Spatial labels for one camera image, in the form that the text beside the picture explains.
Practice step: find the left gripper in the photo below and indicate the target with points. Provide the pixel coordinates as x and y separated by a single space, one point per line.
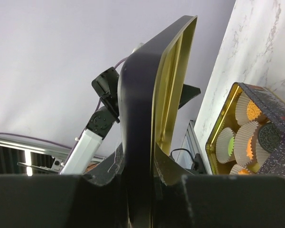
105 85

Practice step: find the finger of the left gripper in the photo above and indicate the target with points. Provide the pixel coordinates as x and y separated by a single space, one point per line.
188 92

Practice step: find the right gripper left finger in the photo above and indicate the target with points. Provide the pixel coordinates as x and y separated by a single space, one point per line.
93 200

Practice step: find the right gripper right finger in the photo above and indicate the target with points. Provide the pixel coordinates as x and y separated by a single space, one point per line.
185 200

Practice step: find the gold tin lid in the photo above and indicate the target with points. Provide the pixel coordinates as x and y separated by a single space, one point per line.
149 91

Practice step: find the square gold cookie tin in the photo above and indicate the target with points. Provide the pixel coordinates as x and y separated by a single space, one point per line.
272 107

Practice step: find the orange swirl cookie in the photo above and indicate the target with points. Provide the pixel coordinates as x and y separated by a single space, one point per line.
249 151

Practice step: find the black sandwich cookie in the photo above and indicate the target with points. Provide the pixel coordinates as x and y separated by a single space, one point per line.
269 137

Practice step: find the green sandwich cookie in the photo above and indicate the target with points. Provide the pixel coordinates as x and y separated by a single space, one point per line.
231 146

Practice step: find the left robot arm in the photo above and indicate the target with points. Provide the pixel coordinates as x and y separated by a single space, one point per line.
98 126

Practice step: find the white paper cup top-left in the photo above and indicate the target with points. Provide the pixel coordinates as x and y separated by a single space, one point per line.
240 111

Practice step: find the white paper cup bottom-left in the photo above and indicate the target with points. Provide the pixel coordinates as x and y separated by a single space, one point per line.
222 146

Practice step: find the white paper cup bottom-right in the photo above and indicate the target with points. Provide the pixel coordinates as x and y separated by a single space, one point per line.
236 168

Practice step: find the white paper cup centre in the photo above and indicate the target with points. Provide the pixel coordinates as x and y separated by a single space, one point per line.
243 134

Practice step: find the white paper cup top-right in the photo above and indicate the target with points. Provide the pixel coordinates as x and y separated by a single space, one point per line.
261 154

